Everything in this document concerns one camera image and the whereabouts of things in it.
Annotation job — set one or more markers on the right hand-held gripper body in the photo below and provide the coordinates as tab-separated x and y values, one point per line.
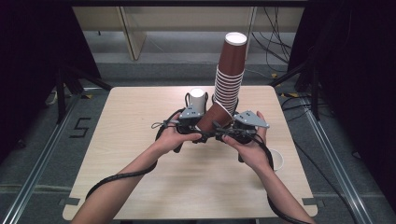
250	119

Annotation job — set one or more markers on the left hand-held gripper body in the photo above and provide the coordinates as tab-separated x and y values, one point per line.
191	113

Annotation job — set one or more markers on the brown paper cup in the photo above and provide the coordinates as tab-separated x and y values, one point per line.
214	116

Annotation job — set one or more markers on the black double cup holder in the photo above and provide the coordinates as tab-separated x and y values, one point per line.
187	99

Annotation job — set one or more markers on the stack of white cups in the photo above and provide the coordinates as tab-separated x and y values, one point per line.
197	98

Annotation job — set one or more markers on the white paper cup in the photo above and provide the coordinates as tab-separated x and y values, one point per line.
278	160

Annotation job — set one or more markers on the stack of brown cups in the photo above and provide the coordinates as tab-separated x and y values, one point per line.
232	59

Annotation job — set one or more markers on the person's left hand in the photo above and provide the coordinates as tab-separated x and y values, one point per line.
171	140

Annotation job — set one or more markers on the person's right hand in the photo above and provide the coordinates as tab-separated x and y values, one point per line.
255	152

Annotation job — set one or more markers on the black metal stand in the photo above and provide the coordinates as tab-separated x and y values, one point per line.
61	93
315	93

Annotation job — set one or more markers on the black tape piece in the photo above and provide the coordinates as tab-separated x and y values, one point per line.
71	201
311	202

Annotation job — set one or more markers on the dark curtain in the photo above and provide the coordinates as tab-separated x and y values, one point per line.
358	62
28	46

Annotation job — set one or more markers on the beige wooden furniture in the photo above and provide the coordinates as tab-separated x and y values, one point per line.
99	18

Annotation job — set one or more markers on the metal floor rail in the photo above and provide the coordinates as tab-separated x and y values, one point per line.
35	174
339	174

